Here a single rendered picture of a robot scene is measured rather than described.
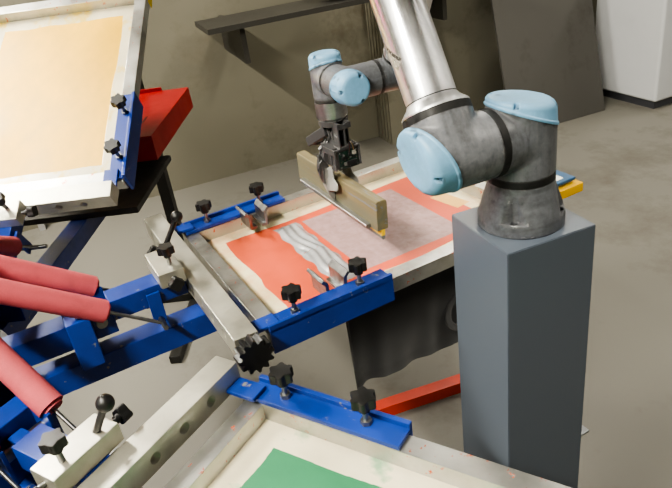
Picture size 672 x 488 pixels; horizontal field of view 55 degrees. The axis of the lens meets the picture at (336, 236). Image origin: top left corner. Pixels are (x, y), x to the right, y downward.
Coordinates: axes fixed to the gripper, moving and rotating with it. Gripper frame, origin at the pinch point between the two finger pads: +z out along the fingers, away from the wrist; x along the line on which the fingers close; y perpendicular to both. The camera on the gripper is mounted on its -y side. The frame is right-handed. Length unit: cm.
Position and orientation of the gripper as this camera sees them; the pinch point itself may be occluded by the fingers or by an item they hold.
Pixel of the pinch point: (339, 191)
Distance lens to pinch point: 163.0
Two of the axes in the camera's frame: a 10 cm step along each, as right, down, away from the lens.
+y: 4.9, 3.5, -8.0
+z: 1.3, 8.7, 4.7
